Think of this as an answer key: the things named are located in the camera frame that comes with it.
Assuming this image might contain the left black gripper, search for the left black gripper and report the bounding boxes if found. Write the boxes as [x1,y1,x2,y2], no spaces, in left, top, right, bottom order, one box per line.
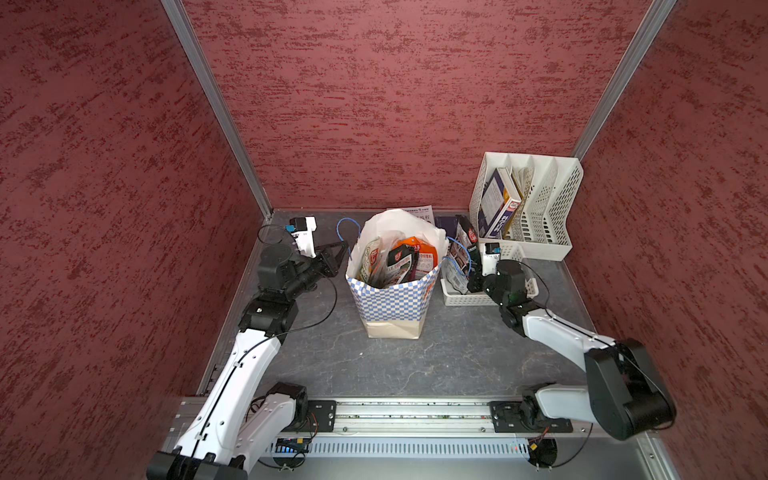
[284,239,348,299]

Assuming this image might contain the white green condiment packet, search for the white green condiment packet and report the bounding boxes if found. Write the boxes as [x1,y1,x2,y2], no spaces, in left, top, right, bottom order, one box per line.
[356,230,399,288]

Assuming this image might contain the orange red condiment packet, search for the orange red condiment packet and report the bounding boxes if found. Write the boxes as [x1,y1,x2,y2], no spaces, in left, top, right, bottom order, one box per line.
[398,236,439,281]

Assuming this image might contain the black red condiment packet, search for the black red condiment packet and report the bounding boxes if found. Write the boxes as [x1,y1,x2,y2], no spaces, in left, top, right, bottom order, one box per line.
[383,245,418,288]

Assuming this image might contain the blue checkered paper bag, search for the blue checkered paper bag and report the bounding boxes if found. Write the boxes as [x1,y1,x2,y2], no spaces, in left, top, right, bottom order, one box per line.
[335,208,472,341]

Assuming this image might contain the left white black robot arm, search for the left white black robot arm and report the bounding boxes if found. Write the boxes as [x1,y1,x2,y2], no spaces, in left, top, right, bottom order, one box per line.
[146,241,348,479]

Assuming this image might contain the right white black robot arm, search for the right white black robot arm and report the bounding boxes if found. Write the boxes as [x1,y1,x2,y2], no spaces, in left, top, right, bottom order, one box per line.
[483,259,677,440]

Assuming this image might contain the white plastic basket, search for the white plastic basket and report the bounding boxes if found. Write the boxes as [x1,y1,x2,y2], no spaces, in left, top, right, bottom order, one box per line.
[440,240,539,307]

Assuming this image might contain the white file organizer rack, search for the white file organizer rack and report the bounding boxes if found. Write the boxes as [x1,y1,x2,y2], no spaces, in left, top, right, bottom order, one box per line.
[469,152,583,261]

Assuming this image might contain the white printed booklet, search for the white printed booklet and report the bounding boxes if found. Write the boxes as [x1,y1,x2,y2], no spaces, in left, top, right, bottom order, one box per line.
[403,205,435,225]

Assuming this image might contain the blue white box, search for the blue white box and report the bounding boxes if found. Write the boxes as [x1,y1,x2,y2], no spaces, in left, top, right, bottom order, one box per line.
[478,168,522,239]

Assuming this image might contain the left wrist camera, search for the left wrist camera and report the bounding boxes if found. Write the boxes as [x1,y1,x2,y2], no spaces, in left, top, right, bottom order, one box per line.
[285,216,317,258]

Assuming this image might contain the aluminium mounting rail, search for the aluminium mounting rail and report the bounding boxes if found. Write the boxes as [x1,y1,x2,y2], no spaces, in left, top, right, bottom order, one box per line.
[173,395,643,439]

